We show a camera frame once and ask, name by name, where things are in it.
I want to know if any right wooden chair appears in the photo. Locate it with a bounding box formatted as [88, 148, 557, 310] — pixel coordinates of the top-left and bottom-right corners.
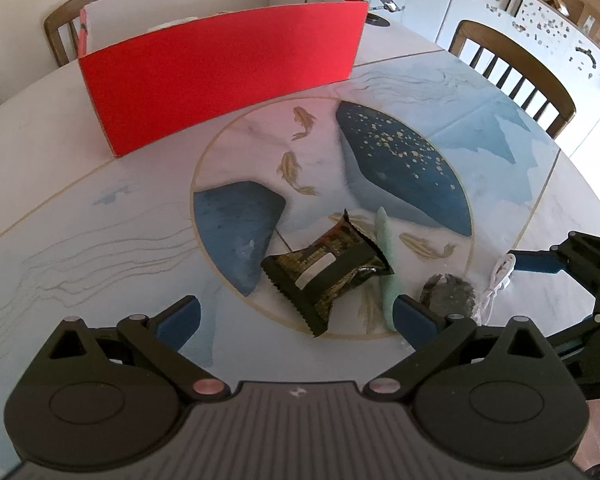
[449, 20, 577, 139]

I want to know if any white wall cabinet unit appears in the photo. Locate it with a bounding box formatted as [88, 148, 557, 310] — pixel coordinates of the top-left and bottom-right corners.
[299, 0, 600, 156]

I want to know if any wooden chair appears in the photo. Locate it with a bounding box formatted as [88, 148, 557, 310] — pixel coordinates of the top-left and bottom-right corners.
[449, 20, 577, 139]
[43, 0, 170, 68]

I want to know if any white usb cable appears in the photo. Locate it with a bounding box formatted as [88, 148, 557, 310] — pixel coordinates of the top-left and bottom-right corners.
[474, 252, 517, 326]

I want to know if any dark clear candy packet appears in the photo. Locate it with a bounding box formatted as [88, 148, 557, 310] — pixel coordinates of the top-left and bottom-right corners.
[419, 273, 477, 318]

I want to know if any far wooden chair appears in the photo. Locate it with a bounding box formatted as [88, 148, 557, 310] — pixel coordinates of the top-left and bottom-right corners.
[43, 0, 170, 68]

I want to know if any red cardboard shoe box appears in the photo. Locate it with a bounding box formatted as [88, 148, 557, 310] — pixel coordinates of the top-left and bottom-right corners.
[78, 0, 367, 157]

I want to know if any black gold snack packet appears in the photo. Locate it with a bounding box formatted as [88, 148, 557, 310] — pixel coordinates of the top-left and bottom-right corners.
[261, 212, 388, 337]

